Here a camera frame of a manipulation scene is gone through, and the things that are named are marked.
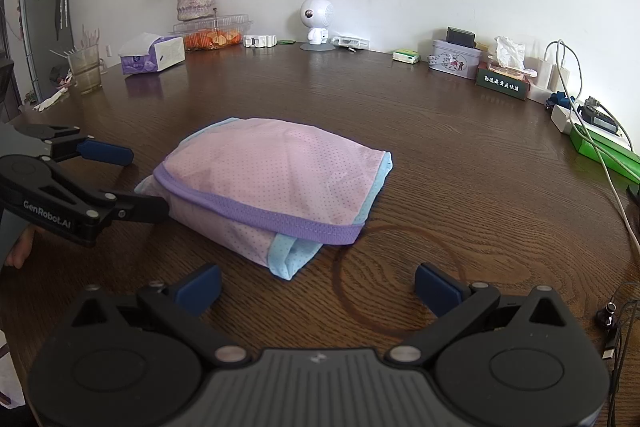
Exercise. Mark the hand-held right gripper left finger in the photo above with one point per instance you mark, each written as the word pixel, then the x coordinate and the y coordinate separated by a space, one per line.
pixel 200 289

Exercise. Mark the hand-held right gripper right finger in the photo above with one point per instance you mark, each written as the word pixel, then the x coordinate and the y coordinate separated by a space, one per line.
pixel 437 289

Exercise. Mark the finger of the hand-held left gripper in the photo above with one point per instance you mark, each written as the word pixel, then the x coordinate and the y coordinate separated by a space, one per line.
pixel 107 153
pixel 145 208

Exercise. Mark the pink blue mesh garment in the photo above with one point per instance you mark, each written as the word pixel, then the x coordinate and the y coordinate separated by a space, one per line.
pixel 280 177

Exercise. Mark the person's left hand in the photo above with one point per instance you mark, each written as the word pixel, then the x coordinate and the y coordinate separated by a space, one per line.
pixel 20 249

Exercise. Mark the white paper wrapper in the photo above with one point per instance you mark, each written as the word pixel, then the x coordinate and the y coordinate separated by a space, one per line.
pixel 50 100

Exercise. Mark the clear glass cup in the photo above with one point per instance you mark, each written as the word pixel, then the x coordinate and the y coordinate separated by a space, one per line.
pixel 86 72

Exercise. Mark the purple white tissue pack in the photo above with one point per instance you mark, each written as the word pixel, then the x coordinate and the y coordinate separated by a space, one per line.
pixel 150 57

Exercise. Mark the bundle of thin sticks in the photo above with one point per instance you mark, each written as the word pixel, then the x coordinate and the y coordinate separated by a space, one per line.
pixel 90 38

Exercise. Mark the grey refrigerator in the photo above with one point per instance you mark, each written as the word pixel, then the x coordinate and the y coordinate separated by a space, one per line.
pixel 40 32

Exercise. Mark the clear plastic snack container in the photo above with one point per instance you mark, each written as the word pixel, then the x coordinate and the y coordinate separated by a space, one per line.
pixel 215 36

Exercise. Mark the black round plug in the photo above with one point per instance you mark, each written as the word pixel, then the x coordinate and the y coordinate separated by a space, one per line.
pixel 607 314

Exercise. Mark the white plastic clip holder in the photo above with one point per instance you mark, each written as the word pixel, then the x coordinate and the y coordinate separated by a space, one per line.
pixel 260 41

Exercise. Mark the small green flat item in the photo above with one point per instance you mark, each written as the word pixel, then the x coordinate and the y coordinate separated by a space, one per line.
pixel 286 42

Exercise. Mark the white power bank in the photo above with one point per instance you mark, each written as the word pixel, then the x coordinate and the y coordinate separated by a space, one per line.
pixel 565 119

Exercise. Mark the dark green tissue box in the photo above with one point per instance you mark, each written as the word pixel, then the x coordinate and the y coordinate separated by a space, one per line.
pixel 502 84

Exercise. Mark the green cardboard box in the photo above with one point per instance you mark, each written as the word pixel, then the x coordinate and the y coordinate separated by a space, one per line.
pixel 605 153

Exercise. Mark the white power strip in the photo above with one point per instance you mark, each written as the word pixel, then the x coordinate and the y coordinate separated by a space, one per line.
pixel 350 42
pixel 539 94

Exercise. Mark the blue black connector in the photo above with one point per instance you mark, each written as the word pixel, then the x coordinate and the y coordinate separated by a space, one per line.
pixel 560 99

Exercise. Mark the grey printed tin box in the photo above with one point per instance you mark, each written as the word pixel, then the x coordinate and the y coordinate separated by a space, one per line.
pixel 455 61

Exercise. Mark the green white small pack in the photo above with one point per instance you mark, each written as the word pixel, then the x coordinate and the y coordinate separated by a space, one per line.
pixel 406 56

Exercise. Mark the black battery charger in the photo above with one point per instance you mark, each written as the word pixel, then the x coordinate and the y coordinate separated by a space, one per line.
pixel 602 121

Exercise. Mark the yellow small box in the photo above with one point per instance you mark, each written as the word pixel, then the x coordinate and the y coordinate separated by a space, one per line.
pixel 482 48

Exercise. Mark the white robot-shaped desk fan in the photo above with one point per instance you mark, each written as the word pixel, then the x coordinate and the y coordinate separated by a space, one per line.
pixel 316 19

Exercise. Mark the white crumpled tissue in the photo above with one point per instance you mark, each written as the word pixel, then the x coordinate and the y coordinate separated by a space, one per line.
pixel 509 52

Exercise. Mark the white wall charger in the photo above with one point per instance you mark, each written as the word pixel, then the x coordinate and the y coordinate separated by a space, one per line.
pixel 545 69
pixel 562 77

